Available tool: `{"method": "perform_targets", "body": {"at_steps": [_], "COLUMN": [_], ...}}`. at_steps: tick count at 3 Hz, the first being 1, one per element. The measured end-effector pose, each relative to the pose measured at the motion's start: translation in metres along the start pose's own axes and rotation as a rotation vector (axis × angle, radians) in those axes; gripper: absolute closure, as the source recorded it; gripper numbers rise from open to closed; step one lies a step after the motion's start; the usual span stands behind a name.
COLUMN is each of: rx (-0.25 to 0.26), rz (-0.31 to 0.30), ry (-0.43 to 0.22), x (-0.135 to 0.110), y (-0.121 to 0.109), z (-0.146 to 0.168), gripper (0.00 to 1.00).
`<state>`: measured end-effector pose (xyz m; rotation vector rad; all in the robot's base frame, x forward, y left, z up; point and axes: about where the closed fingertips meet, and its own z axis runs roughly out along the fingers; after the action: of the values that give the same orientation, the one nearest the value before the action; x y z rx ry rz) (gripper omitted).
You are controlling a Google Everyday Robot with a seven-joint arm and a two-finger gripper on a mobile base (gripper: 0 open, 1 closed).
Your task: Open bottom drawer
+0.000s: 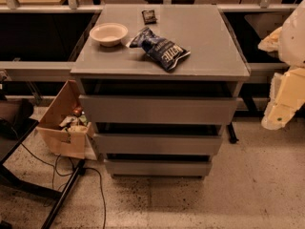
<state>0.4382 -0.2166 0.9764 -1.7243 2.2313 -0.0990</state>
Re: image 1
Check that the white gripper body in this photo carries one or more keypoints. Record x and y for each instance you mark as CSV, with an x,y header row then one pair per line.
x,y
294,37

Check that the grey bottom drawer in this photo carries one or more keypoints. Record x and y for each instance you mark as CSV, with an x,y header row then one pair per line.
x,y
157,168

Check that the grey drawer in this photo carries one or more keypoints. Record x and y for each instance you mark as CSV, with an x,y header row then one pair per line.
x,y
158,144
157,168
158,110

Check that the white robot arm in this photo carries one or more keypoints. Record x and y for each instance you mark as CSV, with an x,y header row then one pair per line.
x,y
289,39

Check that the grey drawer cabinet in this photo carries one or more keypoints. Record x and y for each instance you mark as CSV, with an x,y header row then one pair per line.
x,y
214,69

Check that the grey middle drawer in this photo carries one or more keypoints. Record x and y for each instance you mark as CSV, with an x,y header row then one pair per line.
x,y
158,144

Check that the grey top drawer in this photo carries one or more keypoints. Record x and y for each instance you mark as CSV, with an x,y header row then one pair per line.
x,y
158,110

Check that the black table leg right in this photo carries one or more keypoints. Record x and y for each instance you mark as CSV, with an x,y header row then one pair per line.
x,y
232,136

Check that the blue chip bag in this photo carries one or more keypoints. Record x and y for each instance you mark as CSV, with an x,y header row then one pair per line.
x,y
160,49

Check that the small black snack packet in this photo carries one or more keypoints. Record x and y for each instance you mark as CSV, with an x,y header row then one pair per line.
x,y
149,17

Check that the white bowl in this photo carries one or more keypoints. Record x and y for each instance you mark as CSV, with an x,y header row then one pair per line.
x,y
108,34

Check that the cardboard box with trash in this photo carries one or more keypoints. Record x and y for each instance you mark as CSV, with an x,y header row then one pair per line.
x,y
65,128

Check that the black desk frame leg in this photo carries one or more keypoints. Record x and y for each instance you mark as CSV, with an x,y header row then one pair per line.
x,y
8,179

